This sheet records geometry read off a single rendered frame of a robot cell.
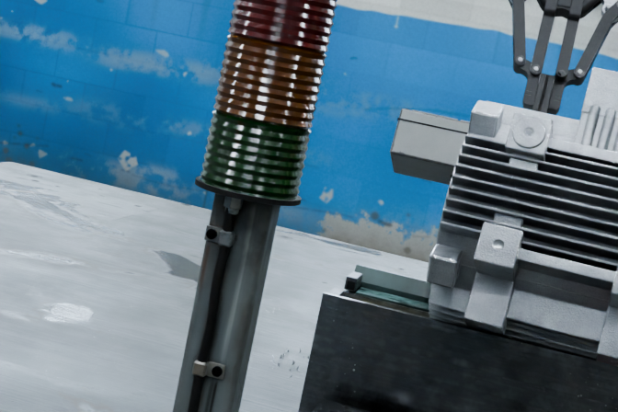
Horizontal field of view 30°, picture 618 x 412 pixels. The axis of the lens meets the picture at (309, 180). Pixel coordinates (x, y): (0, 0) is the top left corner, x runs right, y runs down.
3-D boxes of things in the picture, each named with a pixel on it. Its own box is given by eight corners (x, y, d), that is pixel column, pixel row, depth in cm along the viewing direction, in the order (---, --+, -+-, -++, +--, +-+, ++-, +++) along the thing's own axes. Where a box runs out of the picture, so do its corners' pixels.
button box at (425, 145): (553, 209, 120) (563, 161, 121) (558, 189, 113) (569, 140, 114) (392, 173, 123) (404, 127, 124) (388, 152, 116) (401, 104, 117)
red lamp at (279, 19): (336, 55, 70) (351, -18, 69) (315, 51, 64) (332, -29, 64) (242, 36, 71) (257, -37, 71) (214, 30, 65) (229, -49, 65)
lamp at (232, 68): (321, 128, 70) (336, 55, 70) (300, 131, 65) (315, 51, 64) (228, 108, 72) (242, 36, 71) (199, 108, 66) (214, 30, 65)
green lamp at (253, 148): (306, 199, 71) (321, 128, 70) (283, 209, 65) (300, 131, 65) (214, 177, 72) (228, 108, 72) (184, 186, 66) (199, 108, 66)
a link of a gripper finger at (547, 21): (566, -25, 121) (553, -28, 121) (541, 72, 118) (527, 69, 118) (563, -7, 125) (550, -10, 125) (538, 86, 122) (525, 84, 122)
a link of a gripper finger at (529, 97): (543, 61, 120) (515, 54, 120) (533, 105, 119) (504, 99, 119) (543, 66, 121) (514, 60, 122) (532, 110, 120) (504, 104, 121)
